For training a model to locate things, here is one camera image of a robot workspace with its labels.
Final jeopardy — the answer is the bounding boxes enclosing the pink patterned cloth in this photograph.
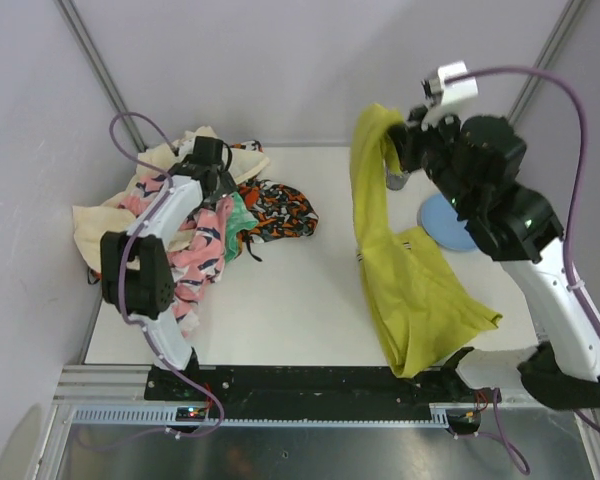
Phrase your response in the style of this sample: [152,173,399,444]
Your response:
[117,172,231,341]

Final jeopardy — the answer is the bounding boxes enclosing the cream yellow cloth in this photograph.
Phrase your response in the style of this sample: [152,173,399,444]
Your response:
[73,126,270,272]

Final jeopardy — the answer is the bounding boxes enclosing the yellow green cloth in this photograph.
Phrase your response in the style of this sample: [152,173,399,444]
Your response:
[349,103,502,379]

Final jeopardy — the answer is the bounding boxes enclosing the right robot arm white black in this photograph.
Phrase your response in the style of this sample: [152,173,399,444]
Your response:
[386,106,600,410]

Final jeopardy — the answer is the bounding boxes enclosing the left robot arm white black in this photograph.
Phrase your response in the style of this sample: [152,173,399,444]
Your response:
[100,136,236,371]

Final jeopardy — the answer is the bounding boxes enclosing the mint green cloth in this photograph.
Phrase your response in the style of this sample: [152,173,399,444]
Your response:
[224,192,258,262]

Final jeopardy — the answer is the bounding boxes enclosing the orange black patterned cloth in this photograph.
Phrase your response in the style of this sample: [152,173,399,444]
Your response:
[229,138,320,264]

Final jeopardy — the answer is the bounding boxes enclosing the dark glass cup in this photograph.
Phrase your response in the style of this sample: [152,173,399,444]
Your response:
[386,169,411,191]

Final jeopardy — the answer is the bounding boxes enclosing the light blue plate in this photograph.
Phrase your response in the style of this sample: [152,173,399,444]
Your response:
[417,193,477,252]

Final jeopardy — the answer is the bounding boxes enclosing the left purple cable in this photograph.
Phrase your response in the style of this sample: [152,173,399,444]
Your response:
[74,112,226,449]

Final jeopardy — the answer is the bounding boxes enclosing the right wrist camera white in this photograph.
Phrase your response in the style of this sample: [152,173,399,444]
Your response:
[422,61,478,127]

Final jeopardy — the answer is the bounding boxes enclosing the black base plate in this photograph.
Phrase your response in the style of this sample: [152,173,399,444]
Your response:
[144,364,476,421]

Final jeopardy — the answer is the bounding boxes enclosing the grey cable duct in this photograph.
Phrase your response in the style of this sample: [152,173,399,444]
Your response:
[73,404,478,428]

